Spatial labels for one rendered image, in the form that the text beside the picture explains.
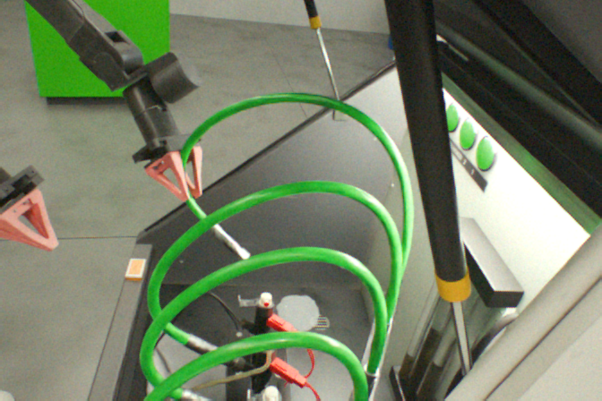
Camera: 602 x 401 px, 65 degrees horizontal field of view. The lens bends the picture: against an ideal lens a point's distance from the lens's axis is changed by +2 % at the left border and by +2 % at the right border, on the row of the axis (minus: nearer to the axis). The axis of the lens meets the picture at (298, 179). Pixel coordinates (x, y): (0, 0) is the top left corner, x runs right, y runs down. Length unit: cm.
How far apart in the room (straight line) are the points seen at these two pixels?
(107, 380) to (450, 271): 67
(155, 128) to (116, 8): 309
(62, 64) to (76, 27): 315
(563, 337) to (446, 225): 7
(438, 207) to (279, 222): 81
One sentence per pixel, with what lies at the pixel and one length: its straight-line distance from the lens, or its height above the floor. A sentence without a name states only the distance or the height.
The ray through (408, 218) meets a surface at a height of 128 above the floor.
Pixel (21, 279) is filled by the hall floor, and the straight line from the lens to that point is 250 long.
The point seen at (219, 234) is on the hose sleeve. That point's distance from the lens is 80.
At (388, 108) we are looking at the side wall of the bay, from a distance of 94.
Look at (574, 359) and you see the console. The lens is 26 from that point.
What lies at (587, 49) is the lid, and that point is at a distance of 19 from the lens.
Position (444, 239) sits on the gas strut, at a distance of 26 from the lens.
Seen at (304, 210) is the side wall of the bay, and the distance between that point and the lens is 103.
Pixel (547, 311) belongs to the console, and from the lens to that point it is 27.
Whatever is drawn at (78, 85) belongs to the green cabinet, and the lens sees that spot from 402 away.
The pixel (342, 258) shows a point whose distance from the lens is 48.
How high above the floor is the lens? 165
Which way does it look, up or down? 31 degrees down
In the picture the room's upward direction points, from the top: 9 degrees clockwise
